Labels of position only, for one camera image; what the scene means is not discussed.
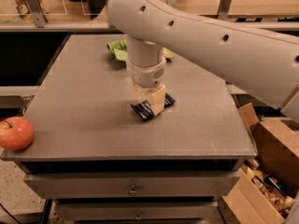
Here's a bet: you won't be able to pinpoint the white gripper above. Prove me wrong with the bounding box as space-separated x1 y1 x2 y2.
126 58 166 116

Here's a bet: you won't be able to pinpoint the dark blue rxbar wrapper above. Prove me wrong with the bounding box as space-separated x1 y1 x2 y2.
131 93 176 121

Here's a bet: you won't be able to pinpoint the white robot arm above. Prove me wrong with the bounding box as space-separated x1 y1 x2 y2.
107 0 299 122

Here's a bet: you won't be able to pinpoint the green rice chip bag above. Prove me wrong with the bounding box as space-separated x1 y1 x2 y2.
107 39 174 62

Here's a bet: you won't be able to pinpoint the orange snack bag behind glass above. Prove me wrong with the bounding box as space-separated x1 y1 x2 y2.
14 0 33 21

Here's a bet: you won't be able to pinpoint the upper grey drawer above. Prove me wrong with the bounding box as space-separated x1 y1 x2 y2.
24 172 239 199

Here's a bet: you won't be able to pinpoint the grey drawer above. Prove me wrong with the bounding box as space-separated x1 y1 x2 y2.
55 202 218 221
24 172 239 199

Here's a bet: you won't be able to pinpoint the lower grey drawer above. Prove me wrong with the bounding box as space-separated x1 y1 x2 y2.
55 202 218 221

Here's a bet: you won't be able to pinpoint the red apple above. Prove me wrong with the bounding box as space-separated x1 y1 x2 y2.
0 117 35 150

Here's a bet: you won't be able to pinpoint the open cardboard box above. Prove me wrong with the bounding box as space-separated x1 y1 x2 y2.
219 104 299 224

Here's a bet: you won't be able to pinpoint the snack packets in box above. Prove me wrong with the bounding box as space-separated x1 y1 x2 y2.
242 159 294 217

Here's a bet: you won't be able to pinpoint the right metal bracket post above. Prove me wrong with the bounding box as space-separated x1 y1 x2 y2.
217 0 232 21

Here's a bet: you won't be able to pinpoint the metal bracket post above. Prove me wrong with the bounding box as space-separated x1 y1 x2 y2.
217 0 232 21
26 0 47 28

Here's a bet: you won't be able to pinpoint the left metal bracket post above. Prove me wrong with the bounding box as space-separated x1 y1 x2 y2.
26 0 47 28

